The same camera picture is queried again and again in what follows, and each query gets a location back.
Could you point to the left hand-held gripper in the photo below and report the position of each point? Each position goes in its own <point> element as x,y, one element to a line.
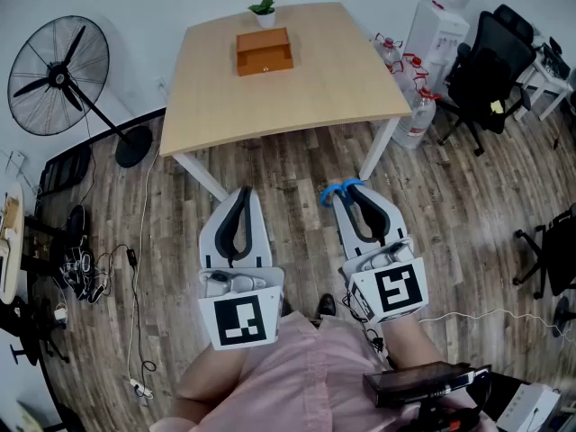
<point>238,286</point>

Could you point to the white cardboard box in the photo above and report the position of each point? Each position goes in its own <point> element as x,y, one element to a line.
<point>528,407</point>

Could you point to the person's right forearm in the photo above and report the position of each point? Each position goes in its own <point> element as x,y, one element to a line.
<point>409,344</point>

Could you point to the black standing fan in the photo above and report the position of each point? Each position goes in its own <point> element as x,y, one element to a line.
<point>67,74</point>

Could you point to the person's pink shirt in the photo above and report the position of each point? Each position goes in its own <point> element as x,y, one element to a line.
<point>292,376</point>

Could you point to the small white side table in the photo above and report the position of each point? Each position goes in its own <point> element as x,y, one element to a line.
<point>542,81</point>

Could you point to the white water dispenser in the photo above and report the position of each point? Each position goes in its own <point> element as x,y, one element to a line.
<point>438,38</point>

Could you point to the black mesh office chair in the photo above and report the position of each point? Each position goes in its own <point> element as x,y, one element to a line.
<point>490,70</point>

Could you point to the black slatted rack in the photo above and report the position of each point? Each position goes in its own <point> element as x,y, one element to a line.
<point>63,169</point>

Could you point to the black swivel chair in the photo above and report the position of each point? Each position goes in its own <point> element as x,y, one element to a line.
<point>558,254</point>

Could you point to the round light wooden table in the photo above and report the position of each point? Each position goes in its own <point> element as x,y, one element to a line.
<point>13,241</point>

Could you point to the black rectangular device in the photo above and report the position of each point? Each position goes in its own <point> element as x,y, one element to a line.
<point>414,383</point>

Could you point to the large clear water bottle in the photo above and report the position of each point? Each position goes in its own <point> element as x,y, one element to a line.
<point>416,119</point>
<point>411,74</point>
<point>389,52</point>

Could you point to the white table leg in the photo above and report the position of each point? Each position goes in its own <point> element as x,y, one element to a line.
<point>200,176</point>
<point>378,149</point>

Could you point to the person's black shoe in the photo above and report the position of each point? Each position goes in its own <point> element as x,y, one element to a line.
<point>326,306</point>

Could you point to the black chair base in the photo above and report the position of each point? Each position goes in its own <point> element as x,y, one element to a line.
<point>31,335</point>

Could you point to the green plant in white pot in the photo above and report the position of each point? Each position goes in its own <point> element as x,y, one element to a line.
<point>265,16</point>

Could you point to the orange wooden box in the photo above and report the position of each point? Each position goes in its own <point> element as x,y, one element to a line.
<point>263,43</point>

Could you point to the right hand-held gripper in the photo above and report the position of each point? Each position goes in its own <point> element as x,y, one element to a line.
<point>396,286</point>

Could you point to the person's left forearm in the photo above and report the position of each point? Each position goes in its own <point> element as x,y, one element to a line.
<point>211,371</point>

